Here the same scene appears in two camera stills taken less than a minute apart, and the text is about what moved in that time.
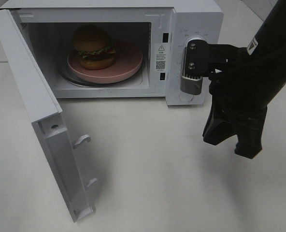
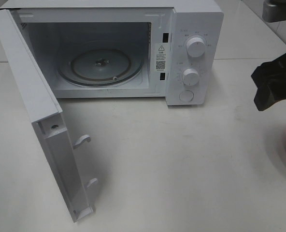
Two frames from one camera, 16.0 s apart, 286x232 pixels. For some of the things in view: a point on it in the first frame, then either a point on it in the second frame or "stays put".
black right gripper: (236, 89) to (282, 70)
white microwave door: (47, 117) stays put
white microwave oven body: (119, 49) stays put
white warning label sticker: (161, 56) stays put
